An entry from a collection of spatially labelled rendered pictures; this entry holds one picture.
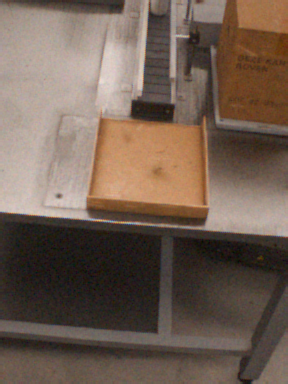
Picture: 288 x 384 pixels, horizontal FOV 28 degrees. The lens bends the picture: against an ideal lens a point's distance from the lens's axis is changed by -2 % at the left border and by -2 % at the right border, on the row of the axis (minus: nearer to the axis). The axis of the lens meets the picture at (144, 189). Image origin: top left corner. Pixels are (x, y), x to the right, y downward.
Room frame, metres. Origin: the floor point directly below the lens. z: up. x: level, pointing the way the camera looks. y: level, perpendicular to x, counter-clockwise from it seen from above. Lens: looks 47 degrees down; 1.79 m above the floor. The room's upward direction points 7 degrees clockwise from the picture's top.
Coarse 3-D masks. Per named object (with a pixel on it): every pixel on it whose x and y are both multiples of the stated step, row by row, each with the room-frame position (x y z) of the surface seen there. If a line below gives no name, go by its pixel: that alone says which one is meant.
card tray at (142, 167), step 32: (96, 128) 1.03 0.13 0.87; (128, 128) 1.08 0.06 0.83; (160, 128) 1.10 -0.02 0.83; (192, 128) 1.11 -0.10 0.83; (96, 160) 0.96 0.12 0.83; (128, 160) 0.97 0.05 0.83; (160, 160) 0.99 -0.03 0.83; (192, 160) 1.00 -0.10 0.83; (96, 192) 0.86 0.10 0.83; (128, 192) 0.87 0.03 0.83; (160, 192) 0.88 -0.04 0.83; (192, 192) 0.90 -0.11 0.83
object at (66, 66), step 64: (0, 0) 1.64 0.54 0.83; (128, 0) 1.73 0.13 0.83; (192, 0) 1.78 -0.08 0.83; (0, 64) 1.29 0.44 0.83; (64, 64) 1.33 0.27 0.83; (128, 64) 1.36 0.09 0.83; (192, 64) 1.40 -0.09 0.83; (0, 128) 1.03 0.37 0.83; (64, 128) 1.06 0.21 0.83; (0, 192) 0.83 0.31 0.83; (64, 192) 0.85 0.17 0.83; (256, 192) 0.93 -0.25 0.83
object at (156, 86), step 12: (168, 0) 1.66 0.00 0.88; (168, 12) 1.59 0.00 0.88; (156, 24) 1.51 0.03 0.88; (168, 24) 1.52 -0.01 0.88; (156, 36) 1.44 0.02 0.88; (168, 36) 1.45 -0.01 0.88; (156, 48) 1.38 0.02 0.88; (168, 48) 1.39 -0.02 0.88; (144, 60) 1.32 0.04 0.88; (156, 60) 1.32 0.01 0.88; (168, 60) 1.33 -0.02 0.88; (144, 72) 1.26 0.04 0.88; (156, 72) 1.27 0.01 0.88; (168, 72) 1.27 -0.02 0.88; (144, 84) 1.21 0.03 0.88; (156, 84) 1.22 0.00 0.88; (168, 84) 1.22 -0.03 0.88; (144, 96) 1.16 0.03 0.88; (156, 96) 1.16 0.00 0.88; (168, 96) 1.17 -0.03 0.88
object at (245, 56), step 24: (240, 0) 1.27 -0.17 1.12; (264, 0) 1.29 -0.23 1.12; (240, 24) 1.16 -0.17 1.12; (264, 24) 1.18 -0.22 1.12; (240, 48) 1.15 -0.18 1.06; (264, 48) 1.15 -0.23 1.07; (240, 72) 1.15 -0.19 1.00; (264, 72) 1.15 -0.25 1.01; (240, 96) 1.15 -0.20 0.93; (264, 96) 1.15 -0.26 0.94; (264, 120) 1.15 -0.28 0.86
